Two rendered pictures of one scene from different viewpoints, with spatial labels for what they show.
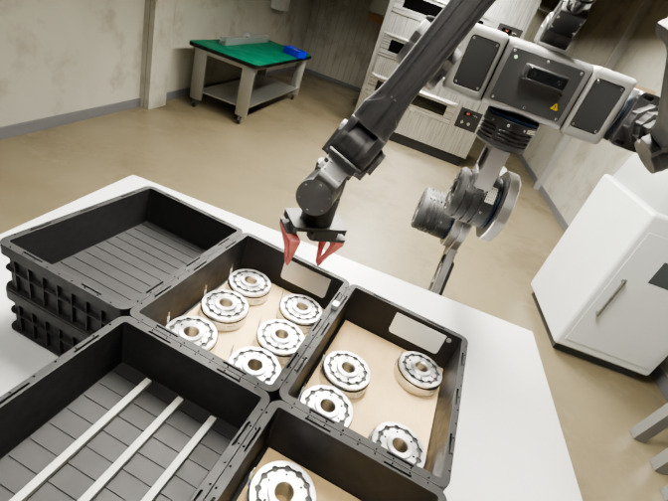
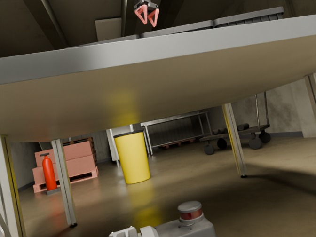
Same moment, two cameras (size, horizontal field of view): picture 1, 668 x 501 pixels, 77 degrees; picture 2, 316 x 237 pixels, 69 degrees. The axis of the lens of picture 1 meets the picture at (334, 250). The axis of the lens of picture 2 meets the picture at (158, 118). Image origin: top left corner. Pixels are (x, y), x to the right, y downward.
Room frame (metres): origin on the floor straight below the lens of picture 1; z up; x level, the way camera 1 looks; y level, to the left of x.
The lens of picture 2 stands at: (1.68, -0.30, 0.54)
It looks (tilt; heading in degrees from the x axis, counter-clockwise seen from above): 3 degrees up; 165
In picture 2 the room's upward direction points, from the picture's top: 13 degrees counter-clockwise
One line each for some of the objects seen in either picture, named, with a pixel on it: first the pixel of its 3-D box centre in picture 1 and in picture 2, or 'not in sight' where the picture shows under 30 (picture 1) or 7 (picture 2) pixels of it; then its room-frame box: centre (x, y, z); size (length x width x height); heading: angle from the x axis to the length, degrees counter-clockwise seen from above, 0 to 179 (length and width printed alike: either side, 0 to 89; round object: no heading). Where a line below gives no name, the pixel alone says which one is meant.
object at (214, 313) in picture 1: (225, 305); not in sight; (0.70, 0.18, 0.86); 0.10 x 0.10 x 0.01
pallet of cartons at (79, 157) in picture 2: not in sight; (66, 163); (-3.11, -0.97, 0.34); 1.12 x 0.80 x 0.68; 84
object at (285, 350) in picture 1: (280, 336); not in sight; (0.67, 0.04, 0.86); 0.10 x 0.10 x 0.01
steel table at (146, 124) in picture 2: not in sight; (176, 131); (-4.48, 1.84, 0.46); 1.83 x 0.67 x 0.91; 86
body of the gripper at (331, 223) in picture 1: (319, 210); (145, 2); (0.66, 0.05, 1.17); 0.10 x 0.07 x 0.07; 122
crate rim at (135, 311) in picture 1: (255, 298); (171, 48); (0.68, 0.12, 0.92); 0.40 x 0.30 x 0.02; 169
